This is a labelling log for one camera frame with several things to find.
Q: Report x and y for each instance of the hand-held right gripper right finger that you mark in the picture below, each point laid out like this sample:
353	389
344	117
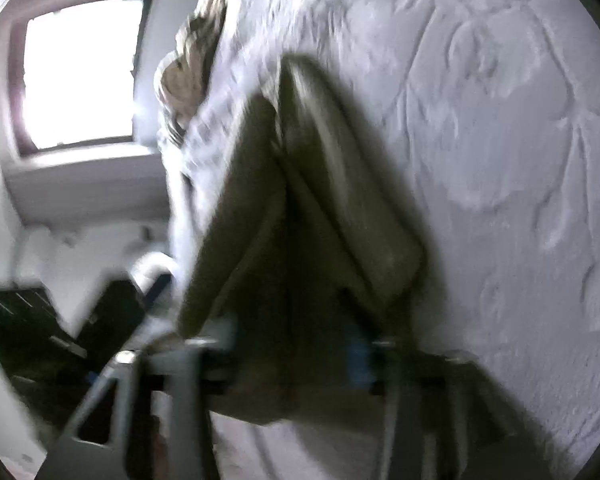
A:
357	365

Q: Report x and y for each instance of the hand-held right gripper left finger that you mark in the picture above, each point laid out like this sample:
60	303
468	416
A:
185	385

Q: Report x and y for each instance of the olive green small garment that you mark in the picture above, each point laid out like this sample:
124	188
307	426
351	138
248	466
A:
290	260

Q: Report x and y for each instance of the white curved pipe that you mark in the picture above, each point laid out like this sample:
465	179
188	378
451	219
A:
150	265

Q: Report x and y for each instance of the dark framed window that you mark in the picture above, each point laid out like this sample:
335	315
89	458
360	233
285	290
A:
80	70

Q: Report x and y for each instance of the white embossed bedspread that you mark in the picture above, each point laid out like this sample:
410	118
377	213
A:
480	110

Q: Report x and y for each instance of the brown striped cloth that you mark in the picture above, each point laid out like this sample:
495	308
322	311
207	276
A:
185	70

